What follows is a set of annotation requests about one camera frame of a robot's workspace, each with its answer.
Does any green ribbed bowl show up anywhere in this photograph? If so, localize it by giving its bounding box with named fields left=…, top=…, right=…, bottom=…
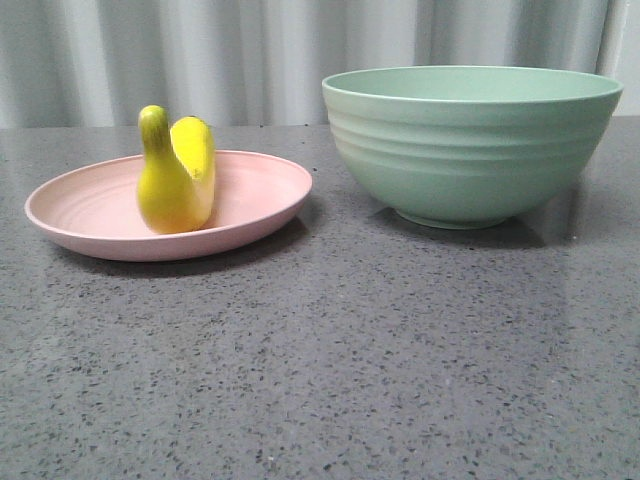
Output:
left=322, top=65, right=623, bottom=230

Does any white curtain backdrop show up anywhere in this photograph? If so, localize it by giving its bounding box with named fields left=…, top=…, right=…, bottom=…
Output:
left=1, top=1, right=639, bottom=128

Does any yellow banana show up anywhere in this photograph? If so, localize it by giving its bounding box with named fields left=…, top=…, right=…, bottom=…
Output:
left=137, top=105, right=216, bottom=234

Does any pink plate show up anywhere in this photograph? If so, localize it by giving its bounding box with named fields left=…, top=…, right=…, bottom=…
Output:
left=25, top=150, right=312, bottom=262

